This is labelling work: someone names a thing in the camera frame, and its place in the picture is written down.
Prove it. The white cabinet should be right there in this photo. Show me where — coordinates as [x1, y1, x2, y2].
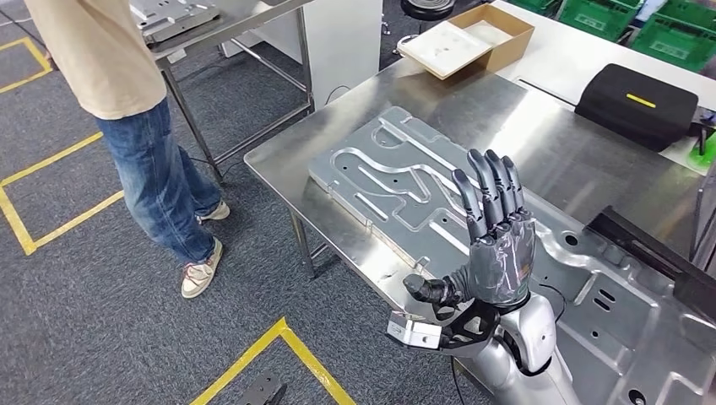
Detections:
[220, 0, 384, 111]

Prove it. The green plastic bottle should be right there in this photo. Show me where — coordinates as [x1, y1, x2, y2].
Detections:
[686, 131, 716, 173]

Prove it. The black plastic car part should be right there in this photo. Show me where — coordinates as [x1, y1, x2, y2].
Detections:
[584, 205, 716, 324]

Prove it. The grey metal plate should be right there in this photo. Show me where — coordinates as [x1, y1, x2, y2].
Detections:
[129, 0, 221, 45]

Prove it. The white foam board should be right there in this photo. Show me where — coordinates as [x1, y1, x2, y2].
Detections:
[398, 21, 495, 80]

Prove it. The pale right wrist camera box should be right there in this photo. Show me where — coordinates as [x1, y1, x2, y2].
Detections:
[386, 310, 443, 350]

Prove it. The black zip case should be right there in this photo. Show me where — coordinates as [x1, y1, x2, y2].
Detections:
[574, 62, 700, 154]

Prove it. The black robot left foot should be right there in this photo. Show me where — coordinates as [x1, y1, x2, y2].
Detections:
[235, 370, 289, 405]

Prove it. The stamped sheet metal panel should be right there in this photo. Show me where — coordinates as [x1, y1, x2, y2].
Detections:
[308, 105, 716, 405]

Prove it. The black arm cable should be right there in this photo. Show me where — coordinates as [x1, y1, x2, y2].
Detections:
[447, 282, 569, 405]

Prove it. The brown cardboard box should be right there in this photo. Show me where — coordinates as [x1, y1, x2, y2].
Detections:
[398, 4, 535, 81]

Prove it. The person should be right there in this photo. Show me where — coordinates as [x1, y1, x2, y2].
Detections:
[22, 0, 231, 300]

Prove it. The black round stool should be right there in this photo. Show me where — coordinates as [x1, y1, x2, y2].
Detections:
[382, 0, 457, 56]

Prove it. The white desk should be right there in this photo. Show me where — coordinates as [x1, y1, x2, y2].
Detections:
[491, 0, 716, 176]

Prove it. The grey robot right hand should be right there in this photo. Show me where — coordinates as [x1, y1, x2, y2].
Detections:
[402, 148, 537, 309]

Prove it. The steel side table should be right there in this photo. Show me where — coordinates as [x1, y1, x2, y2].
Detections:
[128, 0, 316, 186]

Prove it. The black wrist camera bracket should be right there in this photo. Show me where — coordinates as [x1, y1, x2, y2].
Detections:
[433, 299, 503, 354]

